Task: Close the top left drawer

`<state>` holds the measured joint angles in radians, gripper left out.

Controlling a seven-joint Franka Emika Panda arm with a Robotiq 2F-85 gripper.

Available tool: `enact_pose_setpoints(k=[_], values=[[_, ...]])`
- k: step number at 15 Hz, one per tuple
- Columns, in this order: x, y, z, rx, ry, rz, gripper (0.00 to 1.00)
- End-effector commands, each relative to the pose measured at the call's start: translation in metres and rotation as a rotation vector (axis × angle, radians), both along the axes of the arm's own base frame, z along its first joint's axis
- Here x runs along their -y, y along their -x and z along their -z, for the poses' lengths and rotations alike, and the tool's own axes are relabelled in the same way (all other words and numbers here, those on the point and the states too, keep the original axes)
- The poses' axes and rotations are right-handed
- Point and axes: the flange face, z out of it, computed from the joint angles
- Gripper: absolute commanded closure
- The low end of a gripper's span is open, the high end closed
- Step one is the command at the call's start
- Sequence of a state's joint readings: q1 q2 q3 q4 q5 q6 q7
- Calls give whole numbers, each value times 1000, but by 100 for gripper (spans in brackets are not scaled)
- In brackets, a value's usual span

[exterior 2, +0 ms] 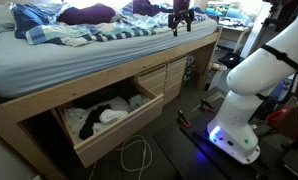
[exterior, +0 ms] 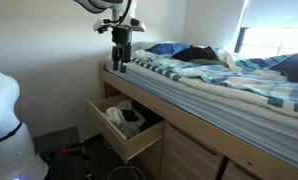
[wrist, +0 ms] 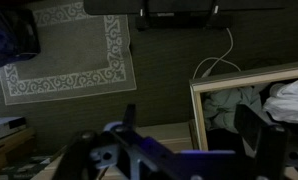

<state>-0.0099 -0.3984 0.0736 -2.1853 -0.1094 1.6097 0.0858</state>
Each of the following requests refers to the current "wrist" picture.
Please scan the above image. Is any white clothing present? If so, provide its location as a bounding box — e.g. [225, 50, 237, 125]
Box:
[262, 79, 298, 126]

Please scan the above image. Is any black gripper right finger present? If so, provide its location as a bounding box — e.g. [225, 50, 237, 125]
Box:
[180, 103, 288, 180]

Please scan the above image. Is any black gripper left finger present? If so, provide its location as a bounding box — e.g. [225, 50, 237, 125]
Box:
[60, 103, 177, 180]

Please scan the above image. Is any white electronic box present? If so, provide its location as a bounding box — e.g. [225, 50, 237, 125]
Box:
[0, 116, 27, 143]

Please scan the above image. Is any white cable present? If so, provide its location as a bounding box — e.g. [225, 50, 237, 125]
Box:
[192, 28, 242, 79]

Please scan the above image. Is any grey clothing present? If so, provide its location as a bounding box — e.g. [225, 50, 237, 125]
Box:
[202, 87, 268, 133]

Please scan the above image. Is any dark blue bag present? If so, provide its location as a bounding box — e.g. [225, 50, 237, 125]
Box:
[0, 4, 42, 71]

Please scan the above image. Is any wooden shelf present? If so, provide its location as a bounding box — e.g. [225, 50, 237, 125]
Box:
[0, 128, 37, 173]

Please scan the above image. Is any grey patterned rug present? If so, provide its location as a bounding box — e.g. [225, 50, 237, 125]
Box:
[0, 1, 138, 106]

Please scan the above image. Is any light wooden drawer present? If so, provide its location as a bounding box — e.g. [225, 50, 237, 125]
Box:
[188, 60, 298, 152]

